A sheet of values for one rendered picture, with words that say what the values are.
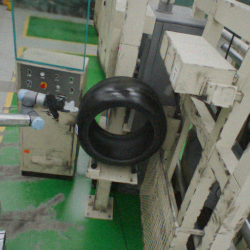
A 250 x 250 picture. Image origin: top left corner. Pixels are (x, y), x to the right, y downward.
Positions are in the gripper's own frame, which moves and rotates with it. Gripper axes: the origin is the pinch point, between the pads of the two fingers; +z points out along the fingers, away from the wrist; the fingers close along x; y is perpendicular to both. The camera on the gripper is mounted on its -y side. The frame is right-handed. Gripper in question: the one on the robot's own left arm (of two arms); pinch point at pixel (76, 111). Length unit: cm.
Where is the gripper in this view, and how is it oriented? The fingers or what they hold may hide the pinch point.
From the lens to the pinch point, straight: 172.4
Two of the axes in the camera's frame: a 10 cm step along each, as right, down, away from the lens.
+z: 9.6, 2.3, 1.5
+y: 2.7, -8.1, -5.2
